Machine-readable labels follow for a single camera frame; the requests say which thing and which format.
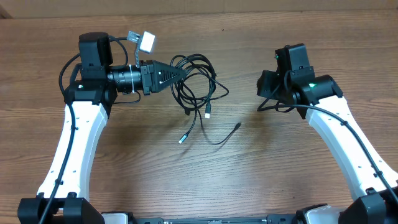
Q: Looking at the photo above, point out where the black USB-C cable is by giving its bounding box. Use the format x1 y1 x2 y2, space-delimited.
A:
178 55 242 146

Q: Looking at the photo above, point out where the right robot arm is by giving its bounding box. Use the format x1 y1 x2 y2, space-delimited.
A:
257 44 397 224

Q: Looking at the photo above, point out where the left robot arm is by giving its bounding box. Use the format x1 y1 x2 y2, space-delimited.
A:
17 32 187 223

